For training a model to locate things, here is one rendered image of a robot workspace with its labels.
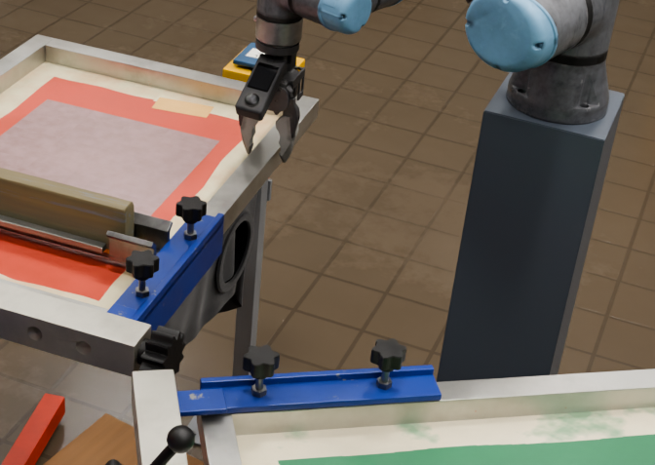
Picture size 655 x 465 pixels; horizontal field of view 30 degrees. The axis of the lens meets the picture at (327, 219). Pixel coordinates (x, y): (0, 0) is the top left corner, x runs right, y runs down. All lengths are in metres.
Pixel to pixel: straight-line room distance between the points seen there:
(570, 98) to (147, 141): 0.76
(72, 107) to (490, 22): 0.90
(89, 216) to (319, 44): 3.27
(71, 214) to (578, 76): 0.76
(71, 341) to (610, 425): 0.70
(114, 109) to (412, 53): 2.87
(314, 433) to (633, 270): 2.37
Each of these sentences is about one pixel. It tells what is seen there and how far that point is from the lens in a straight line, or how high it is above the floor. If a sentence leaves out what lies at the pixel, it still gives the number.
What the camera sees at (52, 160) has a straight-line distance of 2.09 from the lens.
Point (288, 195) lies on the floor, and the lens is 3.90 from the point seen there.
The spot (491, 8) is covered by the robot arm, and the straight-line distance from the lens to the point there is 1.64.
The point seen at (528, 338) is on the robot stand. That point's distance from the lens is 1.98.
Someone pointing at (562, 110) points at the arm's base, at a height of 1.22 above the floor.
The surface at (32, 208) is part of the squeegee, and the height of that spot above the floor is 1.02.
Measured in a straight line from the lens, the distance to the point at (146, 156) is 2.11.
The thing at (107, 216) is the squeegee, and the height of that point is 1.04.
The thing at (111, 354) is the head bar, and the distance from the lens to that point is 1.55.
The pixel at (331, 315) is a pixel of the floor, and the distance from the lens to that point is 3.38.
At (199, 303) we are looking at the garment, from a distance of 2.14.
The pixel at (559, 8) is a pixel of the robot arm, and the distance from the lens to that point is 1.67.
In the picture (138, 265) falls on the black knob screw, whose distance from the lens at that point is 1.64.
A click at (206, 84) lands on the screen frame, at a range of 2.30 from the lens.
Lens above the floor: 1.98
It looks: 31 degrees down
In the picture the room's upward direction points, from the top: 6 degrees clockwise
